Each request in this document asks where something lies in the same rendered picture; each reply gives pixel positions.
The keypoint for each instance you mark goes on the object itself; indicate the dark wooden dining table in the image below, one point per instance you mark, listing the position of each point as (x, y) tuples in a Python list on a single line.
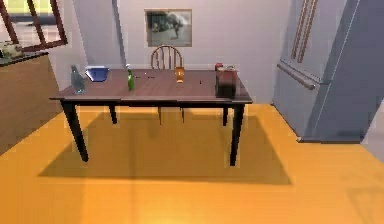
[(156, 87)]

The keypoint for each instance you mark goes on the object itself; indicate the small red jar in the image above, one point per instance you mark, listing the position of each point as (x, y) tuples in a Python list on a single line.
[(218, 66)]

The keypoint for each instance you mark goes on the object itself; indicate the orange cup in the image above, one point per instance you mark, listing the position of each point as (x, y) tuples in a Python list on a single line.
[(180, 74)]

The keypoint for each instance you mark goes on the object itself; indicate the framed grey wall picture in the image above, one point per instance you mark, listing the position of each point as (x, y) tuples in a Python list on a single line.
[(168, 27)]

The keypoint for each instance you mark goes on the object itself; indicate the green spray bottle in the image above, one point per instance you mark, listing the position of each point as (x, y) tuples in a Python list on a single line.
[(130, 79)]

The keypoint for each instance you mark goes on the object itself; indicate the brown wooden counter cabinet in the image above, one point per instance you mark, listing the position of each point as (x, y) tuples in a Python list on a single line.
[(25, 96)]

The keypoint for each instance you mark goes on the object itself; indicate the grey glass statue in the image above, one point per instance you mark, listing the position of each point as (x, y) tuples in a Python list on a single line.
[(77, 81)]

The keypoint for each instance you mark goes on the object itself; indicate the grey fridge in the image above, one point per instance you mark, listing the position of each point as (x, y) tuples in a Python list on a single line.
[(336, 73)]

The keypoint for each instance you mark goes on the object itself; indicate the red-framed window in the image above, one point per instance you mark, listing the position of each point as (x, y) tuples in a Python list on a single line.
[(31, 23)]

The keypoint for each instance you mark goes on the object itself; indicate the blue bowl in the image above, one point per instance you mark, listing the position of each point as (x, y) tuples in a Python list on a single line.
[(97, 73)]

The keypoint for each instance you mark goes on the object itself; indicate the wooden spindle-back chair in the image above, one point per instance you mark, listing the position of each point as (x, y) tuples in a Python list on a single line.
[(166, 57)]

